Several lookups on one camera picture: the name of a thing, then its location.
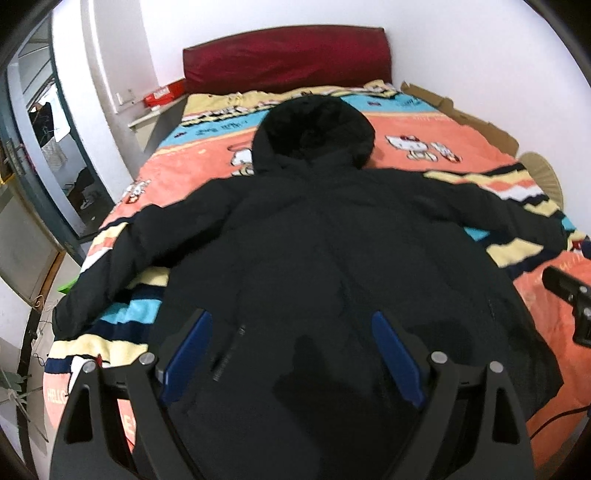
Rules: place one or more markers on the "woven straw fan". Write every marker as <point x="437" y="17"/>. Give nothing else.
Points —
<point x="542" y="172"/>

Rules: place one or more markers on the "Hello Kitty striped blanket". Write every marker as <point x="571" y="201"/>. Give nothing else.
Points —
<point x="213" y="140"/>

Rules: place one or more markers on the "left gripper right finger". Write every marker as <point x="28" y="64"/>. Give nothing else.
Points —
<point x="470" y="423"/>

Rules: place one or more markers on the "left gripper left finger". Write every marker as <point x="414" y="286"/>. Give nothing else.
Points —
<point x="115" y="424"/>

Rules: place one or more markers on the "red box on nightstand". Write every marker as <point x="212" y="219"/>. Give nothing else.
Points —
<point x="165" y="94"/>

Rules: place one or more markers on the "brown cardboard sheet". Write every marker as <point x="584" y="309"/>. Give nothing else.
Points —
<point x="497" y="137"/>

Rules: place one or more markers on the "teal door frame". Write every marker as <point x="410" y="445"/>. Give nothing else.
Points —
<point x="50" y="161"/>

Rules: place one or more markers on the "white wall socket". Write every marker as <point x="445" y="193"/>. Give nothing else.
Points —
<point x="121" y="97"/>

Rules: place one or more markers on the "black hooded puffer jacket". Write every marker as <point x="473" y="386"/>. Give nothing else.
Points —
<point x="293" y="262"/>

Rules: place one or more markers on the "green object on floor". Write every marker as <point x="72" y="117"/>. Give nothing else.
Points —
<point x="64" y="289"/>

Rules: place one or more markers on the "white nightstand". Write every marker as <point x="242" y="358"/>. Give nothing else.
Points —
<point x="154" y="127"/>

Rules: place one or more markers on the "dark red headboard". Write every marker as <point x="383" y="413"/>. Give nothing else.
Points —
<point x="281" y="59"/>

